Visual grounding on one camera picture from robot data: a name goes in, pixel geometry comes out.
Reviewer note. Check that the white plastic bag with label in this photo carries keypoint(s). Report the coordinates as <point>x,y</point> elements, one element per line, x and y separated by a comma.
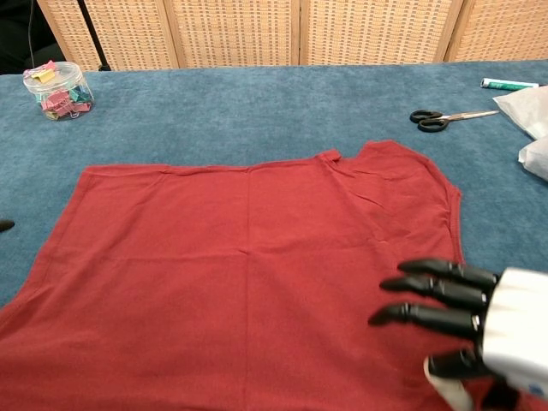
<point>526,111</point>

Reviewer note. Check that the green and white marker pen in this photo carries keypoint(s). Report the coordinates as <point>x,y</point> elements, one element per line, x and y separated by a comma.
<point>505,85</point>

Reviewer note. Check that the red t-shirt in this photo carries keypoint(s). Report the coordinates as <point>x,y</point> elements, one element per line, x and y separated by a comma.
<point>214,278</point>

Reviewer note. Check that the woven wooden folding screen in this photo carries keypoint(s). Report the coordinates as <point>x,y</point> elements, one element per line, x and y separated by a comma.
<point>235,30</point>

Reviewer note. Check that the black tripod stand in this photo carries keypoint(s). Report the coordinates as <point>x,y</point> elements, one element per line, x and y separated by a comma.
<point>92,34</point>

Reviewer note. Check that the clear jar of binder clips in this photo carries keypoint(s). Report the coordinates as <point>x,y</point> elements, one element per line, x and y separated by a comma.
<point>64,94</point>

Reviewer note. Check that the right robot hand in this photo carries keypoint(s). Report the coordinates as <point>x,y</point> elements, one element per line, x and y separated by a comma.
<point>518,325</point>

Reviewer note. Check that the yellow binder clip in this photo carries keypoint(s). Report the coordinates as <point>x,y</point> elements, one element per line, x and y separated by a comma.
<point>43,76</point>

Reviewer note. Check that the blue carpet table mat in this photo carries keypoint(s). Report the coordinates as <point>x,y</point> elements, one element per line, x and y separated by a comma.
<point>257,107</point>

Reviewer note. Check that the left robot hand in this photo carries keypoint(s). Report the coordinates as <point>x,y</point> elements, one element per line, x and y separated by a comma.
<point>6,225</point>

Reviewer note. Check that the person in dark trousers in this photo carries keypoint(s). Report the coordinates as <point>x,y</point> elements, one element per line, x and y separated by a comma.
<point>17,25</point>

